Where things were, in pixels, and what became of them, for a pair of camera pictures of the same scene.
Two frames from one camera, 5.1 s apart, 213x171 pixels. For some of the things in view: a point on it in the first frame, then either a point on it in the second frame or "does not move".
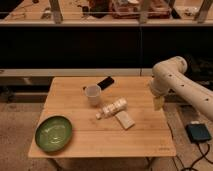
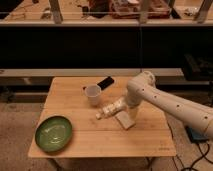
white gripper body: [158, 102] to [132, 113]
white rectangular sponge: [125, 120] does not move
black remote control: [105, 83] does not move
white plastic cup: [93, 92] does not move
